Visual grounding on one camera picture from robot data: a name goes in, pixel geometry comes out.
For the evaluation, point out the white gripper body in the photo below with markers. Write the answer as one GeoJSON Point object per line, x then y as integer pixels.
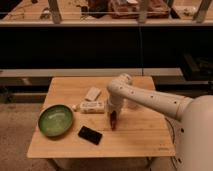
{"type": "Point", "coordinates": [114, 103]}

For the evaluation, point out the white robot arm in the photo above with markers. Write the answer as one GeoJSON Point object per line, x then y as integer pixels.
{"type": "Point", "coordinates": [195, 115]}

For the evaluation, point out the tan wrapped bar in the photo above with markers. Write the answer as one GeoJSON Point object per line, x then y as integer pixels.
{"type": "Point", "coordinates": [93, 94]}

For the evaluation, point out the white snack packet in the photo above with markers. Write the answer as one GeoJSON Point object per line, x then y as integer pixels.
{"type": "Point", "coordinates": [92, 107]}

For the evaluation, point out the black rectangular pouch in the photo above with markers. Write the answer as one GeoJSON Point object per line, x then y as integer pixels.
{"type": "Point", "coordinates": [90, 135]}

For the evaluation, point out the wooden table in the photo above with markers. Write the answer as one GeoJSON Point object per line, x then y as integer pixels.
{"type": "Point", "coordinates": [139, 133]}

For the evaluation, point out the green bowl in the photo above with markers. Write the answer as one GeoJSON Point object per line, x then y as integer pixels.
{"type": "Point", "coordinates": [55, 120]}

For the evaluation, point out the background workbench shelf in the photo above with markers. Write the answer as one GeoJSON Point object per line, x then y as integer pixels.
{"type": "Point", "coordinates": [106, 12]}

